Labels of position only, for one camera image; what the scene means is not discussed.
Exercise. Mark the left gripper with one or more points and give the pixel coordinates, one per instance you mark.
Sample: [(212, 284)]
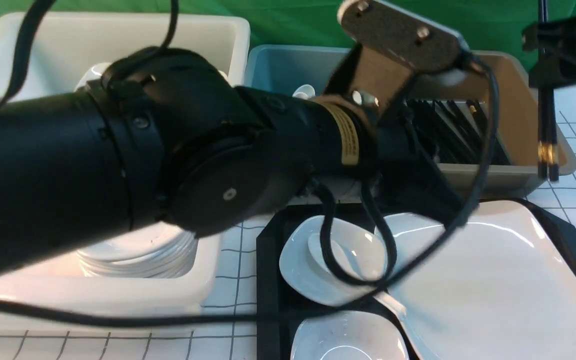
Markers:
[(405, 177)]

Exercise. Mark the white shallow bowl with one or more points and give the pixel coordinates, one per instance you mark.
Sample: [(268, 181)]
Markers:
[(359, 252)]

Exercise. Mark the large white square plate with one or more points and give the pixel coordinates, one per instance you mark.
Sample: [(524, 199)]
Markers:
[(497, 290)]

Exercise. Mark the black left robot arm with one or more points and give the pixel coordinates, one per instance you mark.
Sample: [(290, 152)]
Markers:
[(175, 143)]

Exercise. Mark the pile of black chopsticks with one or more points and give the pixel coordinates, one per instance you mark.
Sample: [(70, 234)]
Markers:
[(455, 129)]

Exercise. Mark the brown plastic bin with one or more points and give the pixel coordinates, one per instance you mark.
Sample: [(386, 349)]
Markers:
[(518, 119)]

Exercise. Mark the white spoon back top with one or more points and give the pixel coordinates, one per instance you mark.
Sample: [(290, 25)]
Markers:
[(304, 92)]

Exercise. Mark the teal plastic bin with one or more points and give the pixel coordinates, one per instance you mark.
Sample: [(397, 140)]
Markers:
[(285, 68)]

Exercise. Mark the green cloth backdrop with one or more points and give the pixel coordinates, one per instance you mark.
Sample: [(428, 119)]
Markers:
[(489, 25)]

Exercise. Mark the black plastic serving tray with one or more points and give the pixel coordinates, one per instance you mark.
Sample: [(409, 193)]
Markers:
[(274, 340)]

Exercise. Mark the stack of white shallow bowls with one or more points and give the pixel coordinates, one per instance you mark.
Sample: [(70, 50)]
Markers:
[(161, 251)]

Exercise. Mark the stack of white square plates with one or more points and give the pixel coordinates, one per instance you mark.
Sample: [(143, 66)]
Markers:
[(95, 72)]

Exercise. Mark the large white plastic bin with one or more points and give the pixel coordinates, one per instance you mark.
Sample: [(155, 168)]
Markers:
[(66, 45)]

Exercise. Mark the wrist camera mount plate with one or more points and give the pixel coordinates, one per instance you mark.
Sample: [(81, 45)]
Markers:
[(394, 47)]

